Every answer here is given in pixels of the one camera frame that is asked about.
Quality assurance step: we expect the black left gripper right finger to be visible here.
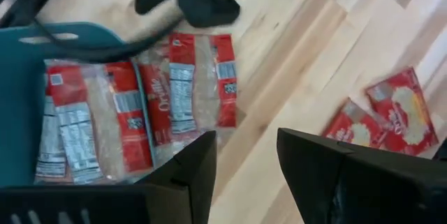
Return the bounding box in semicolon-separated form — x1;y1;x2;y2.
277;128;447;224

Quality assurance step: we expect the red popcorn bag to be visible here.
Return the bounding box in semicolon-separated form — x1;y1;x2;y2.
45;60;155;185
135;44;175;157
34;73;68;180
167;32;239;137
321;97;390;150
365;66;440;157

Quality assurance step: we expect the teal plastic basket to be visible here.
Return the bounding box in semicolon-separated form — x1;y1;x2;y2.
0;21;158;188

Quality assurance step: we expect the black cable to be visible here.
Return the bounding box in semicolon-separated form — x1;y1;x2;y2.
12;0;185;65

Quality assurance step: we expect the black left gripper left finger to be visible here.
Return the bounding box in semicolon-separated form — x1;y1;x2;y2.
0;129;218;224

